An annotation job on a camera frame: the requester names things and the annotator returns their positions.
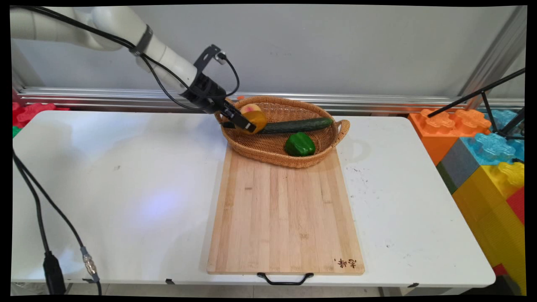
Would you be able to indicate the red block behind table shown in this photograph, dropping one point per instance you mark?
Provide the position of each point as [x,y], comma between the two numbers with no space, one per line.
[31,111]

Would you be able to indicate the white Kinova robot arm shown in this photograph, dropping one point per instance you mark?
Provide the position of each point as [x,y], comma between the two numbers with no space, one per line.
[113,25]

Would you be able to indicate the diagonal aluminium post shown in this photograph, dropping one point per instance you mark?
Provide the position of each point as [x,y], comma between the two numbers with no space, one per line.
[495,54]

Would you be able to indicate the red block beside yellow block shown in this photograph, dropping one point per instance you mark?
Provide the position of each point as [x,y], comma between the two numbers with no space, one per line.
[517,205]

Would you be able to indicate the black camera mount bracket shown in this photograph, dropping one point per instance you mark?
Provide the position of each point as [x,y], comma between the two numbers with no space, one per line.
[205,58]

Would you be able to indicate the wooden cutting board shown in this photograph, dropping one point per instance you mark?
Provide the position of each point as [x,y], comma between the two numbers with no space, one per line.
[289,218]

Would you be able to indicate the green bell pepper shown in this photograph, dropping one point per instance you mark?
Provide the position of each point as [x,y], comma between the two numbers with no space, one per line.
[299,144]

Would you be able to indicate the orange-brown potato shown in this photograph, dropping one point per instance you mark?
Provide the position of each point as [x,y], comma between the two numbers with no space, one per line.
[260,118]

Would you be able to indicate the peach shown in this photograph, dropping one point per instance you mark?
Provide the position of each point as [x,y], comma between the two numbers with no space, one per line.
[250,108]

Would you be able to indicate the horizontal aluminium rail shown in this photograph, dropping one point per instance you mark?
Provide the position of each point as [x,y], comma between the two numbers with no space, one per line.
[105,97]

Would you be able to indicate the yellow building block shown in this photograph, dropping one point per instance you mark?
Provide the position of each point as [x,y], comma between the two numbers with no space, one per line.
[491,218]

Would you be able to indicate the woven wicker basket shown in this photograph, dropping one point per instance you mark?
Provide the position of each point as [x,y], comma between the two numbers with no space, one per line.
[268,149]

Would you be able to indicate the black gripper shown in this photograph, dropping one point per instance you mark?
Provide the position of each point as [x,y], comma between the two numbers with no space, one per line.
[205,94]

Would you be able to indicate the small silver wrist camera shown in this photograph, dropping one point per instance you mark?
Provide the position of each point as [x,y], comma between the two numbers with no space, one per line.
[221,56]

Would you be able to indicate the dark green cucumber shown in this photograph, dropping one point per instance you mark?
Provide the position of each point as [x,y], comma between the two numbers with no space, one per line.
[298,125]

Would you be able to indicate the blue building block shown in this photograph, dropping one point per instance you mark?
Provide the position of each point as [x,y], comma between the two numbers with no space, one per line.
[491,147]

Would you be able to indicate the grey building block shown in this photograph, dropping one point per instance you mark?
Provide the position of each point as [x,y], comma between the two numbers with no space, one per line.
[459,165]

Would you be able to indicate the orange building block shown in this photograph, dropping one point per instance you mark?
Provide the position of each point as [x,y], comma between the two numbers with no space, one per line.
[436,134]

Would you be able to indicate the black tripod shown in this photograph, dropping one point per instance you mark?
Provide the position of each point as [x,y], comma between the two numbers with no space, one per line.
[486,90]

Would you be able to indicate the green block behind table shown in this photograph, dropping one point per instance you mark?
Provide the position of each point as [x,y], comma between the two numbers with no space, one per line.
[16,131]

